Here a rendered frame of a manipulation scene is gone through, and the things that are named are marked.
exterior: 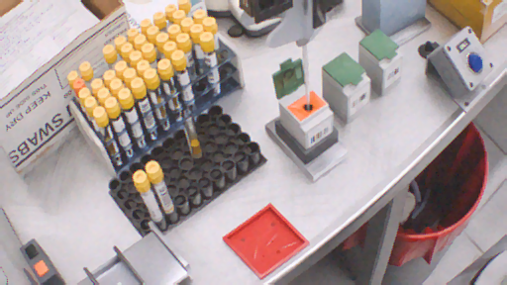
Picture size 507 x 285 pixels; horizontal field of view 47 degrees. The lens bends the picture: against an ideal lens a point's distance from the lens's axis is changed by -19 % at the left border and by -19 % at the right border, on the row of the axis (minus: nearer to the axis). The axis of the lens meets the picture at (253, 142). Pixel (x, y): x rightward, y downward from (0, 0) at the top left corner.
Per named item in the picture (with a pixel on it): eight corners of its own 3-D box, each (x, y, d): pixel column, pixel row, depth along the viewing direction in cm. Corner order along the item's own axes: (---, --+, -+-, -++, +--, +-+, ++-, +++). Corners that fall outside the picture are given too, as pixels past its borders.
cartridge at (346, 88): (347, 125, 84) (348, 90, 79) (321, 100, 87) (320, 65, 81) (369, 107, 86) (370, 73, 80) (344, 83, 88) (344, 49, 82)
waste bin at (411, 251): (379, 337, 154) (407, 278, 116) (290, 250, 171) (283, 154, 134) (475, 244, 165) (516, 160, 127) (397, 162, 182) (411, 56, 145)
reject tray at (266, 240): (261, 280, 74) (260, 278, 73) (222, 239, 77) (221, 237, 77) (309, 244, 76) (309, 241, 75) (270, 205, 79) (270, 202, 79)
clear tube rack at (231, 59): (115, 181, 83) (100, 148, 77) (79, 131, 87) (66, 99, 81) (246, 87, 89) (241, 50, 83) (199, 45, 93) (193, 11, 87)
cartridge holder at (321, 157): (313, 183, 80) (313, 166, 77) (265, 131, 85) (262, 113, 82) (349, 156, 82) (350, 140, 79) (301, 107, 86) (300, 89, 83)
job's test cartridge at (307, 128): (306, 160, 80) (305, 128, 75) (280, 133, 83) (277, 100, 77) (333, 141, 82) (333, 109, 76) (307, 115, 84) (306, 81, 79)
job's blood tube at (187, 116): (199, 170, 82) (185, 121, 74) (192, 163, 83) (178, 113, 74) (208, 164, 82) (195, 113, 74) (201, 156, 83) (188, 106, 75)
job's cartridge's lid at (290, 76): (272, 71, 74) (269, 68, 74) (279, 102, 77) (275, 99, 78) (302, 54, 75) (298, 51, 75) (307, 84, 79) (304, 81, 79)
